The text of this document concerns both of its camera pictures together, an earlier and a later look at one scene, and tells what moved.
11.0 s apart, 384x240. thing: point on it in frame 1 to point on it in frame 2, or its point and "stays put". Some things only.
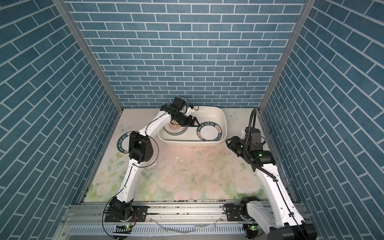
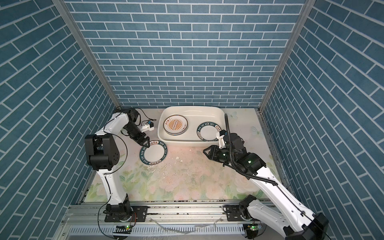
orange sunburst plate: x=180 y=130 stays put
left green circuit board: x=124 y=229 stays put
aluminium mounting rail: x=157 y=213 stays put
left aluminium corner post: x=62 y=7 stays put
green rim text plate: x=123 y=143 to x=155 y=154
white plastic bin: x=190 y=137 stays put
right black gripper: x=233 y=143 to x=212 y=153
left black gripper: x=187 y=123 to x=140 y=139
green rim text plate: x=209 y=131 stays put
